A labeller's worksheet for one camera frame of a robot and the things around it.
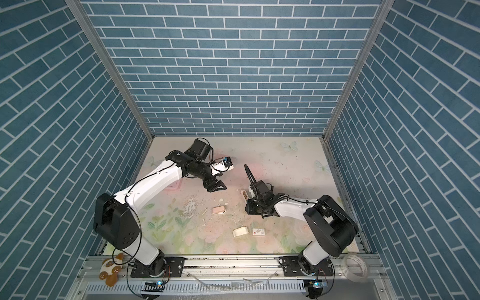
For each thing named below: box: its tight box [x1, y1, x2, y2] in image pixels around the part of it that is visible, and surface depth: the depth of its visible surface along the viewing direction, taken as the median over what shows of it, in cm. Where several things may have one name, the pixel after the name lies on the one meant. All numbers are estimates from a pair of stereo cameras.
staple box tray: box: [232, 226, 249, 238], surface depth 84 cm
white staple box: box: [252, 228, 265, 236], surface depth 84 cm
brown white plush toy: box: [99, 253, 125, 288], surface depth 72 cm
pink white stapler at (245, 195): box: [240, 190, 250, 205], surface depth 93 cm
